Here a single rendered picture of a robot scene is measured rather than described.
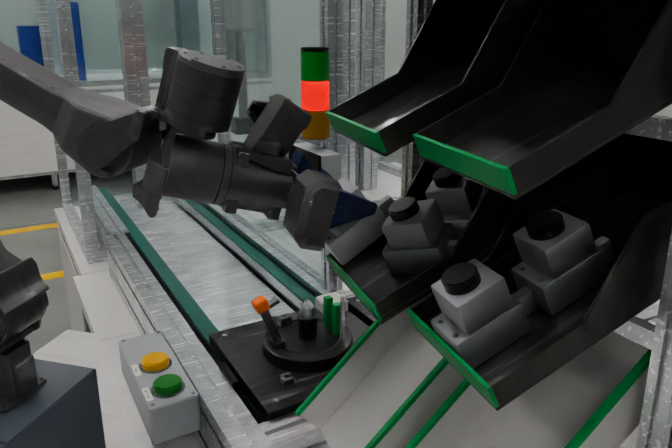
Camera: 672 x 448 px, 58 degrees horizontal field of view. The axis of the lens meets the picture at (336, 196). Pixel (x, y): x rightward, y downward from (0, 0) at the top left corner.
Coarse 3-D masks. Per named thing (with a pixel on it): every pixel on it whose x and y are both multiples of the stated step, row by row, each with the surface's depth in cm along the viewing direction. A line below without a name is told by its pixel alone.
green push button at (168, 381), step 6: (162, 378) 86; (168, 378) 86; (174, 378) 86; (180, 378) 86; (156, 384) 84; (162, 384) 84; (168, 384) 84; (174, 384) 84; (180, 384) 85; (156, 390) 83; (162, 390) 83; (168, 390) 83; (174, 390) 84
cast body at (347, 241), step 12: (360, 192) 59; (384, 204) 62; (372, 216) 60; (384, 216) 60; (336, 228) 59; (348, 228) 60; (360, 228) 60; (372, 228) 60; (336, 240) 59; (348, 240) 60; (360, 240) 60; (372, 240) 61; (336, 252) 60; (348, 252) 60
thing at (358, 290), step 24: (432, 168) 68; (408, 192) 68; (480, 216) 57; (504, 216) 58; (384, 240) 69; (480, 240) 58; (336, 264) 64; (360, 264) 67; (384, 264) 65; (360, 288) 62; (384, 288) 61; (408, 288) 56; (384, 312) 56
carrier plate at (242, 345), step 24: (216, 336) 97; (240, 336) 97; (360, 336) 97; (240, 360) 90; (264, 360) 90; (240, 384) 87; (264, 384) 84; (312, 384) 84; (264, 408) 79; (288, 408) 80
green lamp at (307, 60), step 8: (304, 56) 102; (312, 56) 101; (320, 56) 101; (328, 56) 103; (304, 64) 102; (312, 64) 101; (320, 64) 102; (328, 64) 103; (304, 72) 103; (312, 72) 102; (320, 72) 102; (328, 72) 103; (304, 80) 103; (312, 80) 102; (320, 80) 102; (328, 80) 104
